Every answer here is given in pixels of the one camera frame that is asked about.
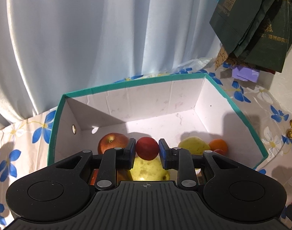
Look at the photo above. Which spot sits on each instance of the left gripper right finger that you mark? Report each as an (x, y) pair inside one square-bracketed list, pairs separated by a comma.
[(180, 160)]

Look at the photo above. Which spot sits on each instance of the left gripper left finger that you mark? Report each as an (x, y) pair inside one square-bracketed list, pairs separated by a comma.
[(115, 159)]

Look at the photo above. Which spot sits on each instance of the red apple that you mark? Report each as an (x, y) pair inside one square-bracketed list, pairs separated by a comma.
[(111, 141)]

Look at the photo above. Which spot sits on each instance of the yellow pear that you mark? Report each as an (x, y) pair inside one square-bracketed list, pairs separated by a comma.
[(194, 144), (145, 170)]

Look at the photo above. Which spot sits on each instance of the cherry tomato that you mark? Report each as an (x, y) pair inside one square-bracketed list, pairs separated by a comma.
[(147, 148), (220, 151)]

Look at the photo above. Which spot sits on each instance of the orange tangerine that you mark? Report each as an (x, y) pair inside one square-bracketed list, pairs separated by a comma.
[(218, 144)]

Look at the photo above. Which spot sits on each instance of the large green-red apple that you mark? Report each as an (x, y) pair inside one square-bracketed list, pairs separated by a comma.
[(117, 176)]

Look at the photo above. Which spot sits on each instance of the teal cardboard box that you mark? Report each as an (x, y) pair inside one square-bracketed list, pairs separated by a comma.
[(166, 107)]

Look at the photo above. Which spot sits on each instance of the floral tablecloth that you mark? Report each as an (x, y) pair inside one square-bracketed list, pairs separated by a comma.
[(23, 148)]

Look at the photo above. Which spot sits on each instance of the purple paper box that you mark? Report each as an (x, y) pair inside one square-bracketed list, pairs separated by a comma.
[(245, 73)]

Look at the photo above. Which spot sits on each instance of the white curtain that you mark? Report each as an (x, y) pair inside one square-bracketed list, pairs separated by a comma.
[(51, 47)]

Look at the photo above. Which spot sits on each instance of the dark green hanging bags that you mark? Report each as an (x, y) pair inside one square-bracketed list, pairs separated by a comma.
[(253, 33)]

